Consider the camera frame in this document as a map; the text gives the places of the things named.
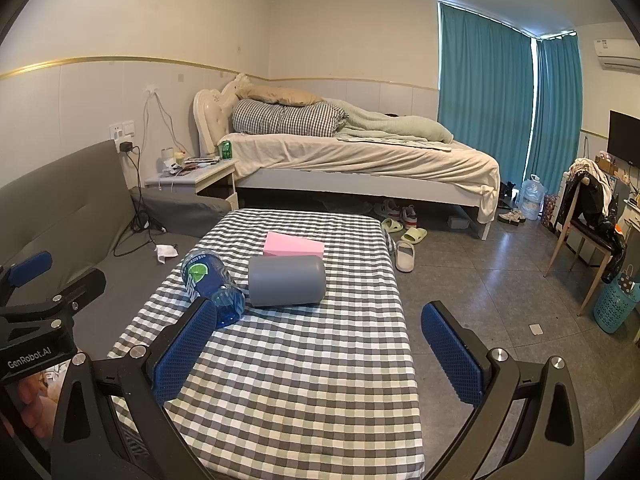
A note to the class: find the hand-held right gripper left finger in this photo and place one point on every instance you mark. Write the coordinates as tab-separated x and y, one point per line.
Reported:
184	351

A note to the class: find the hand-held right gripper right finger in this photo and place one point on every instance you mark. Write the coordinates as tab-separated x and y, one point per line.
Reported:
451	355

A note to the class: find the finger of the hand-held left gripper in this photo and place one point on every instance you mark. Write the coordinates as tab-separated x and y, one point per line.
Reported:
31	265
75	291

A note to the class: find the grey cup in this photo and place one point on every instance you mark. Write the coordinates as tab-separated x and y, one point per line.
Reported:
286	281

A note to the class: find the white cup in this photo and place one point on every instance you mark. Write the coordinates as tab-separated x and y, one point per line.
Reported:
167	157

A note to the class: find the person's left hand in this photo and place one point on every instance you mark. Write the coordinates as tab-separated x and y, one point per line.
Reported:
34	402

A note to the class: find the grey sofa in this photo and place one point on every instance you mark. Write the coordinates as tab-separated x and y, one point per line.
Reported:
65	210

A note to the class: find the blue water bottle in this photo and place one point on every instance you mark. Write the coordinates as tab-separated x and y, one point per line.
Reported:
210	280

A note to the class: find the white paper scrap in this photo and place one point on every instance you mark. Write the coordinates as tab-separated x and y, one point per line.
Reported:
537	328

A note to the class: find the crumpled white tissue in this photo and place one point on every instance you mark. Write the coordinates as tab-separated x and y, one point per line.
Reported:
166	254

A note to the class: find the white slipper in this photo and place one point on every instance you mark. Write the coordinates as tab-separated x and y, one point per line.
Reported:
404	257

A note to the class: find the pale green slipper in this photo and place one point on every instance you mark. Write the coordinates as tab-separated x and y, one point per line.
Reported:
391	225
415	235

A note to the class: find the checked tablecloth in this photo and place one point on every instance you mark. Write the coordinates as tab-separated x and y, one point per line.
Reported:
310	385

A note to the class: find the grey and red sneaker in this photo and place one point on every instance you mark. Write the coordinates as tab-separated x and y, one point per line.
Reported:
387	208
409	216

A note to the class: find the white sneaker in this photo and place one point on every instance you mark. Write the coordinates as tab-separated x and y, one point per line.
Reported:
511	216

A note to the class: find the pink box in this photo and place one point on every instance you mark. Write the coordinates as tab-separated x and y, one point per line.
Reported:
292	246

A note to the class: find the black charger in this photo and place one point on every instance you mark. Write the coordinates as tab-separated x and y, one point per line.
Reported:
126	147

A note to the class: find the teal laundry basket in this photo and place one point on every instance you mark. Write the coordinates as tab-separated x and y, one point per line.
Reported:
612	307

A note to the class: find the white nightstand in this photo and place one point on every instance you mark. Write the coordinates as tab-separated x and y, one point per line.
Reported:
200	175

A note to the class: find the black shoes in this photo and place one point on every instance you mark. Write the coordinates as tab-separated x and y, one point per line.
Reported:
509	192

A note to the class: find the large water jug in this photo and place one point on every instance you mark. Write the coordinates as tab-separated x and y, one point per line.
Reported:
532	200

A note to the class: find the wooden chair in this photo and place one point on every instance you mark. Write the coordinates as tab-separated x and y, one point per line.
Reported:
585	240

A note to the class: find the black jacket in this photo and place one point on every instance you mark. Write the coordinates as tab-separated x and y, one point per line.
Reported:
587	205

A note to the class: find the green can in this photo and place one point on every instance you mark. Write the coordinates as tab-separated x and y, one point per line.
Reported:
226	150

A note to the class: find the cream bed sheet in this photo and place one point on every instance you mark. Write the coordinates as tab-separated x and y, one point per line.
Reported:
360	160

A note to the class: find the bed with beige sheets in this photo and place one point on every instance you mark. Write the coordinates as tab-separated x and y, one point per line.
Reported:
210	115

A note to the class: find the white garment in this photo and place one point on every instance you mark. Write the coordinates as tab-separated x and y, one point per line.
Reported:
597	180

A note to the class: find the pale green blanket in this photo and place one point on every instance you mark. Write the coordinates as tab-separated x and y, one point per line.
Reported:
395	127

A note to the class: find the checked quilt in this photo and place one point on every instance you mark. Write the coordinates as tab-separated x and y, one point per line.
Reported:
285	117

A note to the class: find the narrow teal curtain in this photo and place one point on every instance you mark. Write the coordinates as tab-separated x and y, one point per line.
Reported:
557	120

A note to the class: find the wide teal curtain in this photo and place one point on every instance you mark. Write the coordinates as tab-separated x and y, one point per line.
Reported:
480	95

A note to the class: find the beige pillow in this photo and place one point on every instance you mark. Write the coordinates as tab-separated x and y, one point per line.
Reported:
280	95

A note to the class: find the black television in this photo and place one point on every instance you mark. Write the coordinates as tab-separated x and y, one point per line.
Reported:
624	137

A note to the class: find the white air conditioner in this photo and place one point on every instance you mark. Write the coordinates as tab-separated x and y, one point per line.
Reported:
617	52

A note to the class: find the white wall socket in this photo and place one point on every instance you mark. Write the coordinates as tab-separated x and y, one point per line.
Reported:
122	130

